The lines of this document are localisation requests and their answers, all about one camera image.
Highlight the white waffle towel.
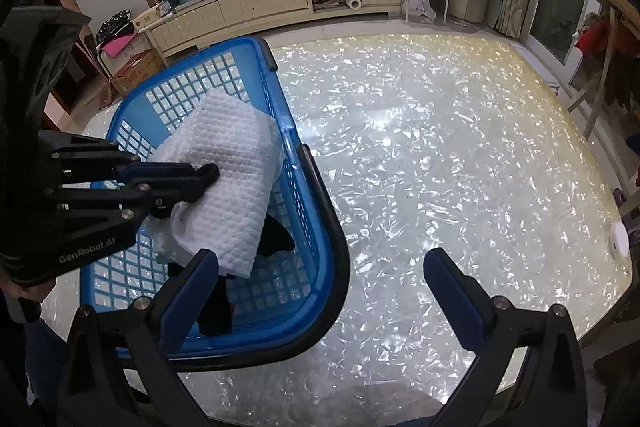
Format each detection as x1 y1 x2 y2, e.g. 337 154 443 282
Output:
143 89 283 265

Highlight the blue plastic laundry basket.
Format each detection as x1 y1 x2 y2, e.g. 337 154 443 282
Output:
79 37 349 372

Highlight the black plush teddy bear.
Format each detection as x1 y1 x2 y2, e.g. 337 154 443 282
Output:
170 212 295 337

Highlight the brown cardboard box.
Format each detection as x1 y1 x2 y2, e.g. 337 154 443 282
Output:
112 49 165 98

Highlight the cream tv cabinet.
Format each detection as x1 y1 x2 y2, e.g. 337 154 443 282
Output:
142 0 401 60

